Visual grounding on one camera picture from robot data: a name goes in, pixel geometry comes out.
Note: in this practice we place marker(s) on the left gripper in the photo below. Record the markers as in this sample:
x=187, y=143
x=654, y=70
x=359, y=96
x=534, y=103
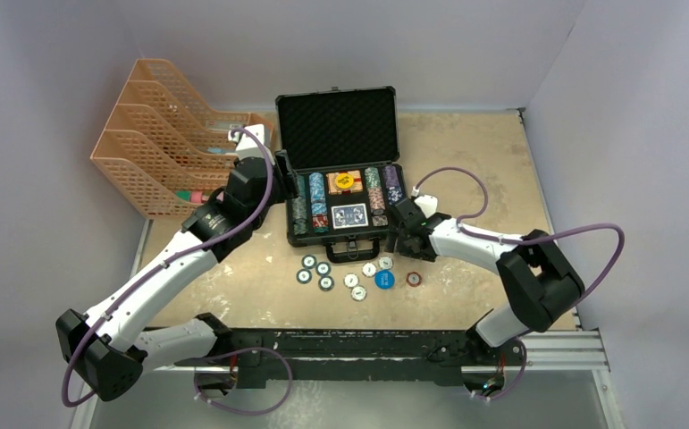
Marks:
x=285, y=178

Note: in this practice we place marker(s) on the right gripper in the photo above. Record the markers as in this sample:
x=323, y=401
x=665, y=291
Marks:
x=402, y=248

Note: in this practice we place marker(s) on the white one poker chip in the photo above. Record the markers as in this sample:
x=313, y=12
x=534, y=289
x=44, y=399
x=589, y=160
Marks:
x=351, y=280
x=358, y=293
x=369, y=269
x=385, y=263

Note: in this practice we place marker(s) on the blue round dealer button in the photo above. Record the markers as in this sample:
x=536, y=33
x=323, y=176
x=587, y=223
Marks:
x=384, y=279

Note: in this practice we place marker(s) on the blue playing card deck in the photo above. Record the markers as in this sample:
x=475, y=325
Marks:
x=349, y=216

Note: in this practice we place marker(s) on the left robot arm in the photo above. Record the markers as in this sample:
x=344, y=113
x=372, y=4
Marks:
x=107, y=348

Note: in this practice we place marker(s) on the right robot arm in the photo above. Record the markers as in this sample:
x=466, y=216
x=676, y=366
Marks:
x=539, y=282

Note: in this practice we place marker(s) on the red five poker chip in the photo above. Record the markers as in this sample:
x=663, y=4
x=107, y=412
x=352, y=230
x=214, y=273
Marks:
x=414, y=279

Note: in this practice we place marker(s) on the orange card deck in case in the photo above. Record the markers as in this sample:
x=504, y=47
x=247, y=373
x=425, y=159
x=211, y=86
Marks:
x=358, y=186

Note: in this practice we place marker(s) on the yellow big blind button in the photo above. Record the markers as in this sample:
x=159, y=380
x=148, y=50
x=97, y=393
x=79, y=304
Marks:
x=343, y=182

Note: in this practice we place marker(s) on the black poker chip case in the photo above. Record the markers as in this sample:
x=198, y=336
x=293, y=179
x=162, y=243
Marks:
x=344, y=147

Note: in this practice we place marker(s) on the light blue item in organizer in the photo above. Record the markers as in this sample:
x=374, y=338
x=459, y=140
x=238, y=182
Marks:
x=221, y=151

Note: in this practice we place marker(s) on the grey box with barcode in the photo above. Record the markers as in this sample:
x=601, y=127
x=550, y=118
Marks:
x=219, y=125

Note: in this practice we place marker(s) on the pink cylindrical bottle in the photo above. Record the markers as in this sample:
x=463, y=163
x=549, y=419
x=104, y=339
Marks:
x=198, y=197

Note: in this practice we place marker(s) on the green fifty chip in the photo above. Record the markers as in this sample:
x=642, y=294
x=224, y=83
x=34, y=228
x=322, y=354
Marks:
x=326, y=283
x=323, y=269
x=309, y=262
x=304, y=276

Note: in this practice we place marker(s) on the green box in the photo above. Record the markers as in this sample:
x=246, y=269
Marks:
x=184, y=195

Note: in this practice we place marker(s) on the orange plastic file organizer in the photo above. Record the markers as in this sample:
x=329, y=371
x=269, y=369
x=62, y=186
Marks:
x=154, y=142

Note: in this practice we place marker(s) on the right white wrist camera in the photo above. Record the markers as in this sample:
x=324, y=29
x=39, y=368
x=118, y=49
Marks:
x=426, y=203

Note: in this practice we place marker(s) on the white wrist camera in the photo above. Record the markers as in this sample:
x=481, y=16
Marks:
x=251, y=141
x=426, y=203

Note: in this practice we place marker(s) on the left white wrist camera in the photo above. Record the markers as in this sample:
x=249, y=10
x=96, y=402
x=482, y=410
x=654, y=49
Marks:
x=251, y=141

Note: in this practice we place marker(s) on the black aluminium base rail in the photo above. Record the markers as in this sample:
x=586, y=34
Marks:
x=443, y=357

